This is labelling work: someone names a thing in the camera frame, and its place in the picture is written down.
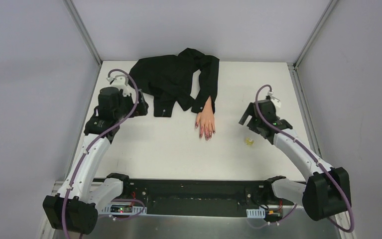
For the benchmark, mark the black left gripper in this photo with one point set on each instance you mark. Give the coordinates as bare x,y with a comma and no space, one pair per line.
139,105

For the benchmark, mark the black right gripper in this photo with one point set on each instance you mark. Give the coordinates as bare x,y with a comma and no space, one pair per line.
249,114

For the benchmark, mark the yellow nail polish bottle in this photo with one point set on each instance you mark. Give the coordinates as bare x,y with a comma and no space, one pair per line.
249,141

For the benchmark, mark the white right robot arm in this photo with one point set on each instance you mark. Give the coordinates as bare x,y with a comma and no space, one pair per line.
326,191

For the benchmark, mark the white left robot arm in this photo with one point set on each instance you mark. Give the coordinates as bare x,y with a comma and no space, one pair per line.
75,208

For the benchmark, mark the black shirt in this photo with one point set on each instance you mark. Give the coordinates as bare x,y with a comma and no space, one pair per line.
189,79

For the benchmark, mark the mannequin hand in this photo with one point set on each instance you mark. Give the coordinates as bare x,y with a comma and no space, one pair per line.
205,121

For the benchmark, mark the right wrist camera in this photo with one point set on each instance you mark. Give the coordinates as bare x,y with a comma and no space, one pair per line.
275,100

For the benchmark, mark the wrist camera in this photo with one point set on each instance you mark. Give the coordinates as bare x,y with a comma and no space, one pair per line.
275,100
118,81

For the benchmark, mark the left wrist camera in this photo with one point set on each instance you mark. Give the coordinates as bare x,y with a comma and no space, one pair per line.
118,81

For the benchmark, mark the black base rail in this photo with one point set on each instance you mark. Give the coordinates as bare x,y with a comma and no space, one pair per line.
194,198

